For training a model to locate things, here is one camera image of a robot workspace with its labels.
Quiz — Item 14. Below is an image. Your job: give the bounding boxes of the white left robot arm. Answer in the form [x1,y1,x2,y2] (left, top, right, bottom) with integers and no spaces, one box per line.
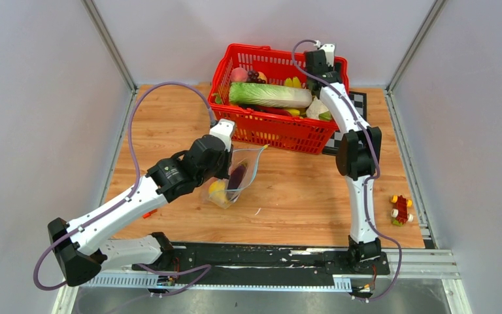
[48,132,233,287]

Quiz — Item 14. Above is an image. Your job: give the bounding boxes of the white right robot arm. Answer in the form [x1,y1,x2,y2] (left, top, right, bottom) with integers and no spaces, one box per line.
[304,49,382,273]

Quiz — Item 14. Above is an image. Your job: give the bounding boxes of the pink peach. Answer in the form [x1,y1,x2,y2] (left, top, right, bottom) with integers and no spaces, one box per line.
[229,67,248,82]

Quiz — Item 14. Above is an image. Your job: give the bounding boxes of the red toy car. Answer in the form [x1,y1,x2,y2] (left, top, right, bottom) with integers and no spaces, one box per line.
[390,195,414,226]

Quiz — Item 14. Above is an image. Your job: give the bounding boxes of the purple eggplant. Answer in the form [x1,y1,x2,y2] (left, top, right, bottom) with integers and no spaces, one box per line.
[227,161,248,192]

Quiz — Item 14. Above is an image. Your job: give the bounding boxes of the clear zip top bag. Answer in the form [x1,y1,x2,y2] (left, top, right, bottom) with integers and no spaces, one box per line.
[201,145,269,209]

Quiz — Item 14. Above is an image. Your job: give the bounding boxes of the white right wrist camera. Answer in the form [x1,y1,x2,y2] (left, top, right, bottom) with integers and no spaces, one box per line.
[314,41,336,67]

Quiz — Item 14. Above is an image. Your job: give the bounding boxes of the black white checkerboard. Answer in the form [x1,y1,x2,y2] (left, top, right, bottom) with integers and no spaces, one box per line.
[322,91,368,158]

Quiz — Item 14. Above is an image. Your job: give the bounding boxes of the red plastic shopping basket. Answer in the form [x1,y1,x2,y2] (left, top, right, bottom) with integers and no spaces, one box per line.
[209,43,338,154]

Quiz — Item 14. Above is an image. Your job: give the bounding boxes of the white cauliflower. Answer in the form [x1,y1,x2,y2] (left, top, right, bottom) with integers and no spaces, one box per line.
[305,97,333,122]

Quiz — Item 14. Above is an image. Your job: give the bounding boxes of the red chili pepper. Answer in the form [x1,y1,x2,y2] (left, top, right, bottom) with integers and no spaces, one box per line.
[254,105,292,116]

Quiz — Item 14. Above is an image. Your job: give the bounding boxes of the white green napa cabbage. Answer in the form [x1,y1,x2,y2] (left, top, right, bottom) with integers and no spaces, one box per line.
[228,82,312,108]

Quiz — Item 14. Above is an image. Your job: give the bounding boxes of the dark purple grapes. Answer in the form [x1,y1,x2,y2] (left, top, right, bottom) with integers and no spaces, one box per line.
[246,70,267,84]

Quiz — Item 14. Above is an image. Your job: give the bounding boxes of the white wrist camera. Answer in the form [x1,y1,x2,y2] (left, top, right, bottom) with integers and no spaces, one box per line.
[209,118,236,151]
[314,41,336,67]

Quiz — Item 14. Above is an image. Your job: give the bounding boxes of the yellow pear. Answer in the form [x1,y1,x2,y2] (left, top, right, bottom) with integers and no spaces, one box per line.
[208,180,229,208]

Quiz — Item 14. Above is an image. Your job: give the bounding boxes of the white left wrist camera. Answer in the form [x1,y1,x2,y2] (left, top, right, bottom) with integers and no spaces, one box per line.
[209,118,236,151]

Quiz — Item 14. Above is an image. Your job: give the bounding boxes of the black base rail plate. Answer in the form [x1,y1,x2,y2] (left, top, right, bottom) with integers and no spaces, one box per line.
[148,242,390,287]

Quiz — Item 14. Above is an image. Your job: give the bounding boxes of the yellow banana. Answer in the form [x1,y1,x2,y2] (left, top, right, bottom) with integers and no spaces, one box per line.
[284,77,302,88]

